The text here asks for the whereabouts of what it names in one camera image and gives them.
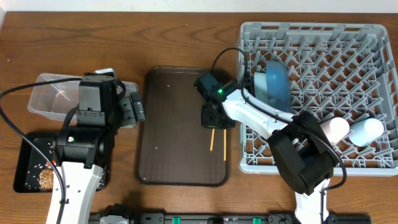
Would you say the wooden chopstick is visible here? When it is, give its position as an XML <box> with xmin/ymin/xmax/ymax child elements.
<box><xmin>210</xmin><ymin>129</ymin><xmax>215</xmax><ymax>151</ymax></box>
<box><xmin>223</xmin><ymin>129</ymin><xmax>227</xmax><ymax>161</ymax></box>

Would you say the light blue bowl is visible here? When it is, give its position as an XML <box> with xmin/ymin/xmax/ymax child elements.
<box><xmin>254</xmin><ymin>72</ymin><xmax>268</xmax><ymax>103</ymax></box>

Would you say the dark blue plate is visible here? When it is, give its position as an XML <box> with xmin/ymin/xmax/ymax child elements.
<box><xmin>266</xmin><ymin>60</ymin><xmax>292</xmax><ymax>113</ymax></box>

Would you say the brown food scrap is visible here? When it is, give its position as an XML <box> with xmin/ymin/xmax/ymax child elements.
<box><xmin>39</xmin><ymin>169</ymin><xmax>53</xmax><ymax>190</ymax></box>

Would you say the white rice pile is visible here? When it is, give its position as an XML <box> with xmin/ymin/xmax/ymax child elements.
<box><xmin>26</xmin><ymin>141</ymin><xmax>106</xmax><ymax>190</ymax></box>

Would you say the pink cup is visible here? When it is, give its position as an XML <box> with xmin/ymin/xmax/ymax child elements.
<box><xmin>320</xmin><ymin>117</ymin><xmax>349</xmax><ymax>146</ymax></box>

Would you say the light blue cup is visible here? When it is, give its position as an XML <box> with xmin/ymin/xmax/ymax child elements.
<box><xmin>349</xmin><ymin>118</ymin><xmax>384</xmax><ymax>147</ymax></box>

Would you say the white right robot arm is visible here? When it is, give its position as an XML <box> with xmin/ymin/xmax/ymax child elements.
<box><xmin>194</xmin><ymin>80</ymin><xmax>337</xmax><ymax>223</ymax></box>

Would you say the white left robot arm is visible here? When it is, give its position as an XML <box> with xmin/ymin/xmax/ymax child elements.
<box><xmin>46</xmin><ymin>73</ymin><xmax>145</xmax><ymax>223</ymax></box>

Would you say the grey dishwasher rack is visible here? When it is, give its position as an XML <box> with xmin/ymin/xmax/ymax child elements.
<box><xmin>237</xmin><ymin>22</ymin><xmax>397</xmax><ymax>177</ymax></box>

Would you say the brown plastic tray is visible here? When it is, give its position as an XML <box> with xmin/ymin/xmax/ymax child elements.
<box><xmin>136</xmin><ymin>67</ymin><xmax>230</xmax><ymax>187</ymax></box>

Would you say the clear plastic bin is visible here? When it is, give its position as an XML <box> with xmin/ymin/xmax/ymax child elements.
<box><xmin>28</xmin><ymin>73</ymin><xmax>136</xmax><ymax>130</ymax></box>

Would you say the black plastic bin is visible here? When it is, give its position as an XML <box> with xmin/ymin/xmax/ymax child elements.
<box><xmin>12</xmin><ymin>130</ymin><xmax>109</xmax><ymax>194</ymax></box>

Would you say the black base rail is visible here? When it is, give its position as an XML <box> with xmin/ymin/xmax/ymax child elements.
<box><xmin>88</xmin><ymin>203</ymin><xmax>373</xmax><ymax>224</ymax></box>

